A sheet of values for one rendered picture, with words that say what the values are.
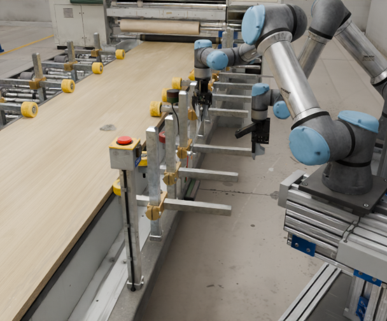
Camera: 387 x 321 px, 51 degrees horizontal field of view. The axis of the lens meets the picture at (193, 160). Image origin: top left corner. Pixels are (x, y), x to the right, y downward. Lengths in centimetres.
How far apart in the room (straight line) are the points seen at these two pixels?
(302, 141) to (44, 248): 82
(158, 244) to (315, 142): 74
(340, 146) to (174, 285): 151
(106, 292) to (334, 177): 87
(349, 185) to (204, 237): 162
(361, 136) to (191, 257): 162
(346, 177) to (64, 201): 95
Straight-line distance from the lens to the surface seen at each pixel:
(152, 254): 155
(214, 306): 234
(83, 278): 154
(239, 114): 215
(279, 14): 136
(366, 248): 128
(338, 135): 121
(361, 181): 133
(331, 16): 164
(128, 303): 139
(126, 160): 113
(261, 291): 245
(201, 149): 198
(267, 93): 184
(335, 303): 217
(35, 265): 127
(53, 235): 137
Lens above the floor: 168
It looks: 27 degrees down
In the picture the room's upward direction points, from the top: straight up
